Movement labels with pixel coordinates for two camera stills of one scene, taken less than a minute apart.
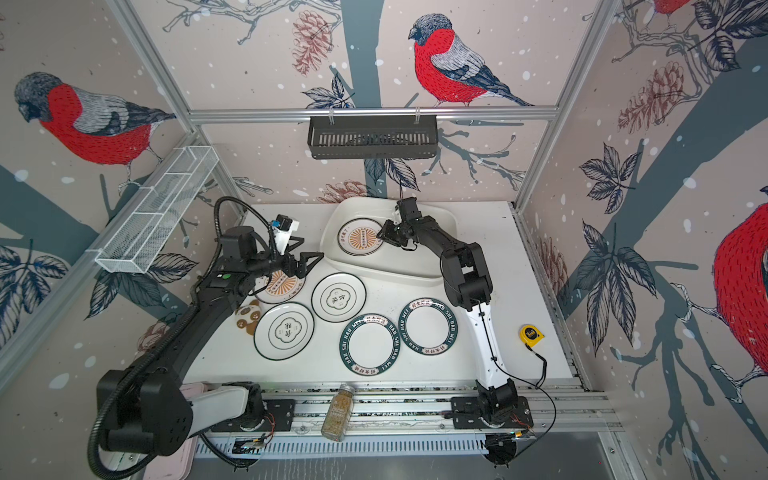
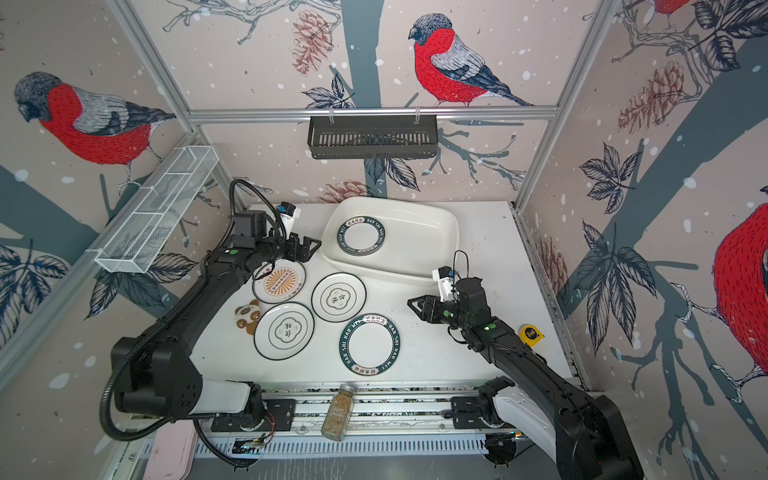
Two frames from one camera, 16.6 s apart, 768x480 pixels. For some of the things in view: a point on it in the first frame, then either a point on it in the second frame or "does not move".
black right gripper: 390,231 to 429,305
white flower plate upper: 338,297 does not move
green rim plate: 369,344 does not move
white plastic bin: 350,239 does not move
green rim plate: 428,326 to 360,235
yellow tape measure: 530,335 does not move
